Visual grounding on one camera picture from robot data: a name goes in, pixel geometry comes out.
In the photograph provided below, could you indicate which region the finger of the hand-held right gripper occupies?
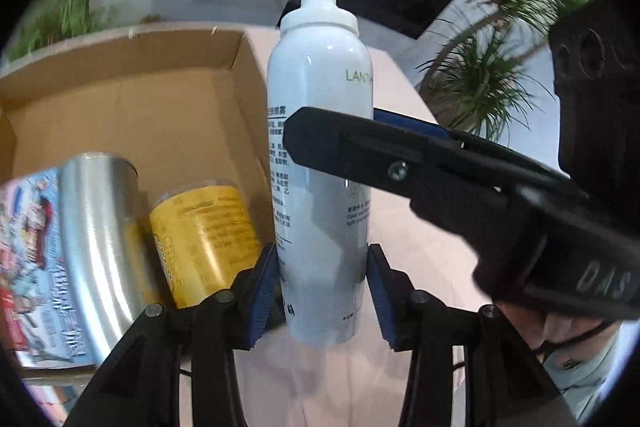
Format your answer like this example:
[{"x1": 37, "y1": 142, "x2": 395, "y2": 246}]
[
  {"x1": 373, "y1": 108, "x2": 588, "y2": 200},
  {"x1": 282, "y1": 106, "x2": 512, "y2": 208}
]

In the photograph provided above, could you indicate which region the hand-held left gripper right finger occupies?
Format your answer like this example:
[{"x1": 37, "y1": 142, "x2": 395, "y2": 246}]
[{"x1": 367, "y1": 243, "x2": 577, "y2": 427}]

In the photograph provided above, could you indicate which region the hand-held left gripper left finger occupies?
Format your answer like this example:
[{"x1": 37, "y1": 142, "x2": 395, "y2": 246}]
[{"x1": 65, "y1": 243, "x2": 287, "y2": 427}]

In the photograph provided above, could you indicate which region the white spray bottle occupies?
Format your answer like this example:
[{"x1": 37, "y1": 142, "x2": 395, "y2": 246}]
[{"x1": 266, "y1": 0, "x2": 375, "y2": 349}]

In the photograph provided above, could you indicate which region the brown cardboard box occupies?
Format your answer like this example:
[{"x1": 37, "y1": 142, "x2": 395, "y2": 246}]
[{"x1": 0, "y1": 23, "x2": 278, "y2": 378}]

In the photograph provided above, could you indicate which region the person's right hand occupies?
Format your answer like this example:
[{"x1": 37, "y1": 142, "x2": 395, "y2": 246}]
[{"x1": 494, "y1": 301, "x2": 561, "y2": 360}]

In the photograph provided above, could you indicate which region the yellow label can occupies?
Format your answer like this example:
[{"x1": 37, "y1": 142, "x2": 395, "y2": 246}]
[{"x1": 149, "y1": 179, "x2": 263, "y2": 310}]

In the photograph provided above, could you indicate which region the spiky green palm plant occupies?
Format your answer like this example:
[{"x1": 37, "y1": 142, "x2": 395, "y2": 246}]
[{"x1": 414, "y1": 0, "x2": 598, "y2": 144}]

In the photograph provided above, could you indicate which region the silver can with colourful print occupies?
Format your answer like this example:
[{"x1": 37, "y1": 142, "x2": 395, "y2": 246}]
[{"x1": 0, "y1": 151, "x2": 168, "y2": 370}]

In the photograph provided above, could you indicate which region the green potted plant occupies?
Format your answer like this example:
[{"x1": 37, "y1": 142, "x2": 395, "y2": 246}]
[{"x1": 4, "y1": 0, "x2": 123, "y2": 64}]

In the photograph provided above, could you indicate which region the thin black cable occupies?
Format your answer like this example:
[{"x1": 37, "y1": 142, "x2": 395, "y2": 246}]
[{"x1": 531, "y1": 322, "x2": 608, "y2": 355}]

